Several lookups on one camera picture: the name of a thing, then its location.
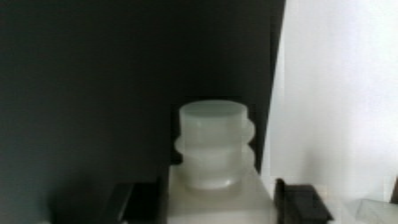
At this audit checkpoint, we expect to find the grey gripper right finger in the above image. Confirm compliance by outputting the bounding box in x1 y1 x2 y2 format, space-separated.
274 179 335 224

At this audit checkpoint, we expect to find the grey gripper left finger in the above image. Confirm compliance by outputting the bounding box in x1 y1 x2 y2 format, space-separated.
100 181 169 224

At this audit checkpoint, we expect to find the white leg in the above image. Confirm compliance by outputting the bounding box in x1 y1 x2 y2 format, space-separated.
168 100 278 224

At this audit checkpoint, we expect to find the white square tabletop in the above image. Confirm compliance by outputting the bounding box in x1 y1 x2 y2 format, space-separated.
262 0 398 224

